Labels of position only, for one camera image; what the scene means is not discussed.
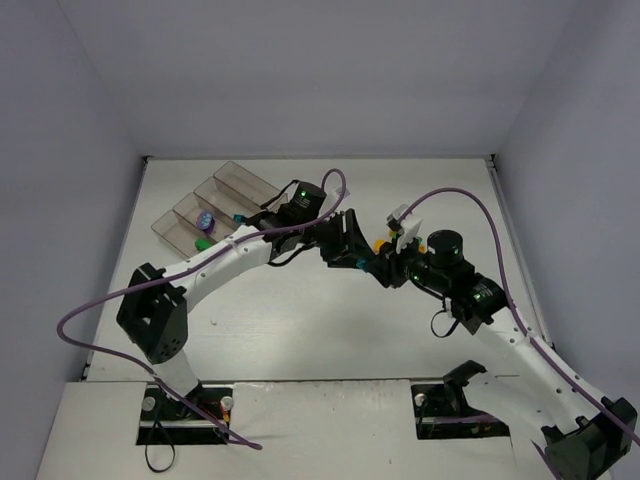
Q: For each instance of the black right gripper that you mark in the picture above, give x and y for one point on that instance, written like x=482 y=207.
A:
x=385 y=267

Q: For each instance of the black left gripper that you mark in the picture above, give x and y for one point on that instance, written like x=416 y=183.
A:
x=326 y=238

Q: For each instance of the purple butterfly lego piece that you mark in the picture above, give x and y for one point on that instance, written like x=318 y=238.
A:
x=205 y=222

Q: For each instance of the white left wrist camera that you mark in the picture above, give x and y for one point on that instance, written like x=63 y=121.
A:
x=337 y=193

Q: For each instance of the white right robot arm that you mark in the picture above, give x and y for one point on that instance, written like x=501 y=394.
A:
x=579 y=431

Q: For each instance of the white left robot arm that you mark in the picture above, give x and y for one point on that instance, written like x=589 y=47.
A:
x=154 y=313

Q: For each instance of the green curved lego brick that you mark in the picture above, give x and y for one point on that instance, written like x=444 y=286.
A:
x=201 y=245

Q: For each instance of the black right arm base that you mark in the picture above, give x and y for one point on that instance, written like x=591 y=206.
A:
x=442 y=412

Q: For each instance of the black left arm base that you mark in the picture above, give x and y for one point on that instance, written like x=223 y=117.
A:
x=165 y=421

